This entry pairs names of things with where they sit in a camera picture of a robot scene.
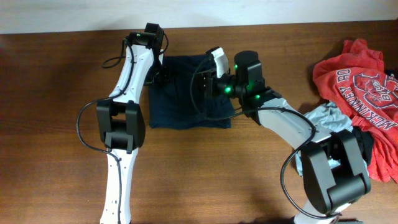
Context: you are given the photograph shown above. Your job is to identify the navy blue shorts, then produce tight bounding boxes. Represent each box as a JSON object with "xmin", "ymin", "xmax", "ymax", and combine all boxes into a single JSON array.
[{"xmin": 149, "ymin": 55, "xmax": 234, "ymax": 130}]

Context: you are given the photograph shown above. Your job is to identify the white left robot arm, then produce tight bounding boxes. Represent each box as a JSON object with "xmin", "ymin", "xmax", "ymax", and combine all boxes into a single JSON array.
[{"xmin": 96, "ymin": 23, "xmax": 168, "ymax": 223}]

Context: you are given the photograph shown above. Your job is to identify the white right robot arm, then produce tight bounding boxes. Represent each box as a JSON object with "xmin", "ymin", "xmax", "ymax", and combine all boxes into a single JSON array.
[{"xmin": 201, "ymin": 47, "xmax": 371, "ymax": 223}]

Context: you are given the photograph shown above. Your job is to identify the light blue crumpled shirt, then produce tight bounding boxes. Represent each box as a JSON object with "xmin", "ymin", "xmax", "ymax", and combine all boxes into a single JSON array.
[{"xmin": 294, "ymin": 101, "xmax": 355, "ymax": 177}]

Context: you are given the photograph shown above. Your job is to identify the red printed t-shirt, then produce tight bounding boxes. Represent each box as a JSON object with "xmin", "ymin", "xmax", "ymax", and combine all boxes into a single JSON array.
[{"xmin": 312, "ymin": 39, "xmax": 397, "ymax": 182}]

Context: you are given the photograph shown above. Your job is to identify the black garment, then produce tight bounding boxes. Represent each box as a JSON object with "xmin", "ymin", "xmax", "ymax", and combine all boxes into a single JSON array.
[{"xmin": 352, "ymin": 126, "xmax": 374, "ymax": 166}]

